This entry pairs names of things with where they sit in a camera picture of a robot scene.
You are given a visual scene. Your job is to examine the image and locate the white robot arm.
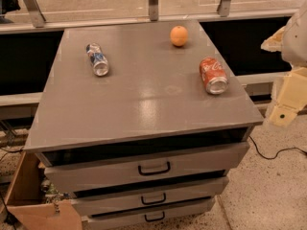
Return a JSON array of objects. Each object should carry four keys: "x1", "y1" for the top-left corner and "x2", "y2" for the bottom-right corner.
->
[{"x1": 261, "y1": 2, "x2": 307, "y2": 127}]

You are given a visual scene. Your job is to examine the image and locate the red coke can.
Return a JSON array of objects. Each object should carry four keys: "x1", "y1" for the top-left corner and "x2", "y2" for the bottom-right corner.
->
[{"x1": 200, "y1": 57, "x2": 228, "y2": 95}]

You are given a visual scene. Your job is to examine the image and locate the blue silver pepsi can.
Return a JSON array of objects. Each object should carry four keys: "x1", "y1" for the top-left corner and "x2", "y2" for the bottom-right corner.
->
[{"x1": 85, "y1": 43, "x2": 109, "y2": 77}]

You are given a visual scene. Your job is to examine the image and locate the orange fruit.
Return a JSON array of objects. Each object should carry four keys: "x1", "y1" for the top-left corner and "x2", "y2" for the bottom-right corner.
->
[{"x1": 170, "y1": 26, "x2": 188, "y2": 47}]

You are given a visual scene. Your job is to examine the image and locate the middle grey drawer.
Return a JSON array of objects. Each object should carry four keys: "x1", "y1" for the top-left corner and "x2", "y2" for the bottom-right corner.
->
[{"x1": 71, "y1": 176, "x2": 228, "y2": 216}]

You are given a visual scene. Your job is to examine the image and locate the grey drawer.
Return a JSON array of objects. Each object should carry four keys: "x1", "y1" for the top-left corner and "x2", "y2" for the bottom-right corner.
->
[
  {"x1": 87, "y1": 197, "x2": 215, "y2": 230},
  {"x1": 71, "y1": 176, "x2": 228, "y2": 216},
  {"x1": 45, "y1": 142, "x2": 249, "y2": 193}
]

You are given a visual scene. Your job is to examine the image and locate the grey drawer cabinet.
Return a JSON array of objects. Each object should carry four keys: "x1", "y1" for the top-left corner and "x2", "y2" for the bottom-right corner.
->
[{"x1": 25, "y1": 21, "x2": 262, "y2": 230}]

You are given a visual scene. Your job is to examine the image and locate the bottom grey drawer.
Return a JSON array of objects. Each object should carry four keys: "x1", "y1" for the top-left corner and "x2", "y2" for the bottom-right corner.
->
[{"x1": 87, "y1": 197, "x2": 215, "y2": 230}]

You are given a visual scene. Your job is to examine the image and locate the top grey drawer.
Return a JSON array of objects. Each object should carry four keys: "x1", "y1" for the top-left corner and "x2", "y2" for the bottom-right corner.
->
[{"x1": 45, "y1": 142, "x2": 249, "y2": 193}]

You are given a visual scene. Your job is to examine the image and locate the cardboard box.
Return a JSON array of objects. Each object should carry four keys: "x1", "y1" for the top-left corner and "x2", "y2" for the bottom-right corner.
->
[{"x1": 5, "y1": 152, "x2": 83, "y2": 230}]

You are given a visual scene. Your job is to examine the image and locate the black floor cable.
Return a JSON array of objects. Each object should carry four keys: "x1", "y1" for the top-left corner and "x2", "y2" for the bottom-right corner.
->
[{"x1": 248, "y1": 135, "x2": 307, "y2": 161}]

